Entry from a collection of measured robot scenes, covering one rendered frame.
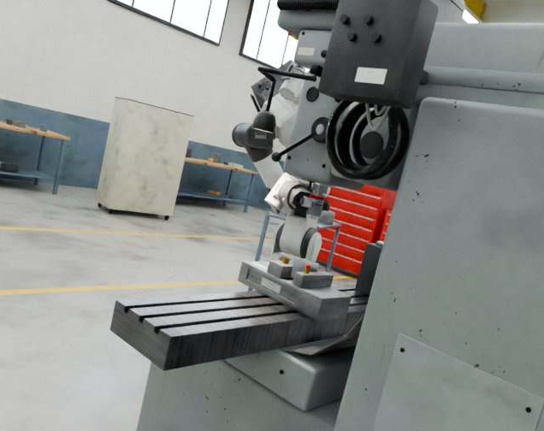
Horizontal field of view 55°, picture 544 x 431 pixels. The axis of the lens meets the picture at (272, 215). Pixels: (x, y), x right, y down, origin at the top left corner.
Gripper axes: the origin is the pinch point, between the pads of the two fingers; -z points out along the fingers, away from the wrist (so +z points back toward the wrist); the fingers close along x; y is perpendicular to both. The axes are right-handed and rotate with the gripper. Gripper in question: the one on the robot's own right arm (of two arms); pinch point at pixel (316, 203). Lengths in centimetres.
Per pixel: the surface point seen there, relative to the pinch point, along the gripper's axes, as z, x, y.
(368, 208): 407, 330, 35
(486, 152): -59, -1, -23
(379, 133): -25.7, -2.9, -23.2
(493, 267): -66, 1, -1
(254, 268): 11.4, -9.5, 25.1
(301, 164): -2.6, -9.7, -10.8
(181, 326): -23, -42, 32
